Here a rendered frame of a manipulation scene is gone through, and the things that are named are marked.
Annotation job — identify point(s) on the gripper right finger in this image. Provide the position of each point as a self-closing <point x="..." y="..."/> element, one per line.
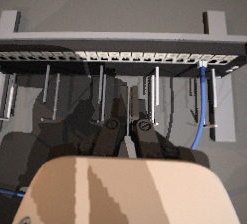
<point x="151" y="144"/>

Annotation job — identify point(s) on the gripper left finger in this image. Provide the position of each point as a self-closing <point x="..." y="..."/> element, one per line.
<point x="104" y="142"/>

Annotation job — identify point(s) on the blue patch cord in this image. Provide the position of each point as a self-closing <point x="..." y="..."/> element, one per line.
<point x="203" y="101"/>

